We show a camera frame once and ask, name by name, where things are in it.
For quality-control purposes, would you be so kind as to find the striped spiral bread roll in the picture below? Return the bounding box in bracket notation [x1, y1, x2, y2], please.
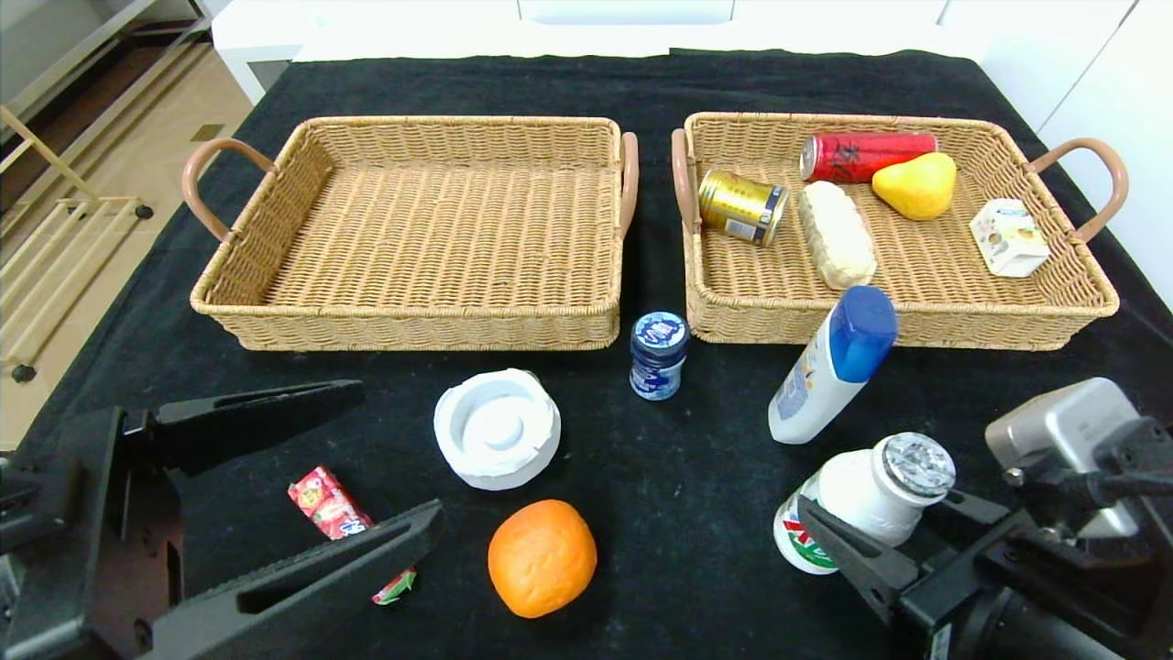
[797, 181, 878, 292]

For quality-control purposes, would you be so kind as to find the grey metal shelf unit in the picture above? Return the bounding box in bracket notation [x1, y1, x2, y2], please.
[0, 0, 214, 216]

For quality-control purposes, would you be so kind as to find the red soda can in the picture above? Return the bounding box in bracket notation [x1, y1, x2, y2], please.
[799, 131, 939, 184]

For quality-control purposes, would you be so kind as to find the white yogurt bottle green label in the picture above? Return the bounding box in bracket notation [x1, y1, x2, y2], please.
[774, 433, 957, 576]

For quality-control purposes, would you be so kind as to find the gold drink can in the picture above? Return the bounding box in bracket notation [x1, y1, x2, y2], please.
[697, 170, 790, 248]

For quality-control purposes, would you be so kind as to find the white lotion bottle blue cap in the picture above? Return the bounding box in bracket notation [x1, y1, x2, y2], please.
[768, 285, 899, 446]

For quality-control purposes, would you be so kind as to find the light wooden slatted rack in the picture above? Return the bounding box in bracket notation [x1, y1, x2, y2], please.
[0, 105, 154, 384]

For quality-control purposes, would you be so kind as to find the orange fruit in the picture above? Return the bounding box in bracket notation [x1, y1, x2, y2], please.
[488, 500, 598, 620]

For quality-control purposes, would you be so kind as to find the yellow pear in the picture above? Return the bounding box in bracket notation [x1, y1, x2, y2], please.
[872, 152, 959, 222]

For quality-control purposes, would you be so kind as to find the red candy pack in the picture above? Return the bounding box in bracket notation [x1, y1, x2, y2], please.
[288, 466, 418, 606]

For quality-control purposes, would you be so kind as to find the white round ashtray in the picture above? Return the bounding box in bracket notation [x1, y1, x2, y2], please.
[433, 368, 562, 491]

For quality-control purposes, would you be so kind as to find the small blue lidded jar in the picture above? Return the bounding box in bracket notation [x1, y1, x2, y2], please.
[630, 312, 691, 402]

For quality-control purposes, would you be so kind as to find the wicker basket with brown handles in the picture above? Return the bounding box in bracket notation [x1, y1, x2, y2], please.
[671, 112, 1130, 353]
[181, 115, 640, 353]

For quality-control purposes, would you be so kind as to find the small white carton box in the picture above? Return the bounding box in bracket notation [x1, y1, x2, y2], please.
[970, 199, 1051, 279]

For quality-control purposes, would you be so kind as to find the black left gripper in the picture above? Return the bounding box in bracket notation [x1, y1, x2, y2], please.
[0, 379, 417, 660]

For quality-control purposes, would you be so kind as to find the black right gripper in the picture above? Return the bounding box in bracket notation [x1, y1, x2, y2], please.
[795, 489, 1126, 660]

